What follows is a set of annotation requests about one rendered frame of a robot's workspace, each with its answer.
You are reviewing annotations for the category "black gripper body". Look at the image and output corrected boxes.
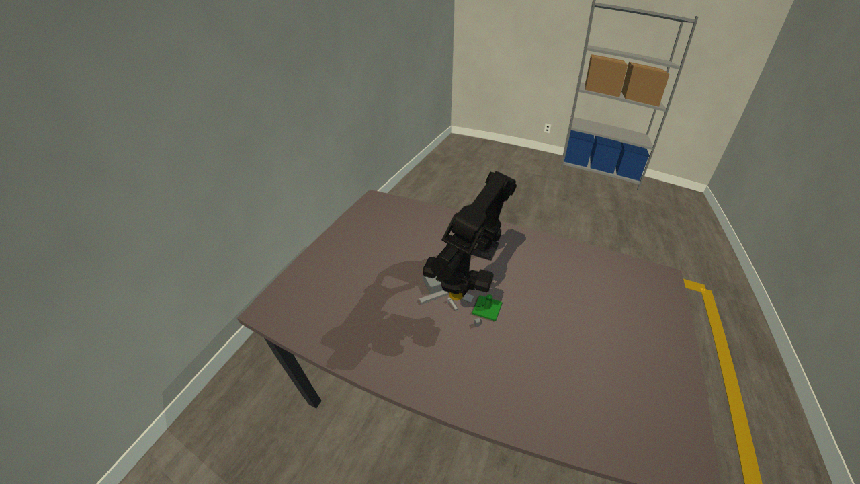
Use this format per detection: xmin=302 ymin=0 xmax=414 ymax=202
xmin=423 ymin=257 xmax=494 ymax=292

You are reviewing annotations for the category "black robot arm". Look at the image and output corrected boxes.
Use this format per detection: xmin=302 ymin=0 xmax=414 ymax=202
xmin=431 ymin=171 xmax=517 ymax=294

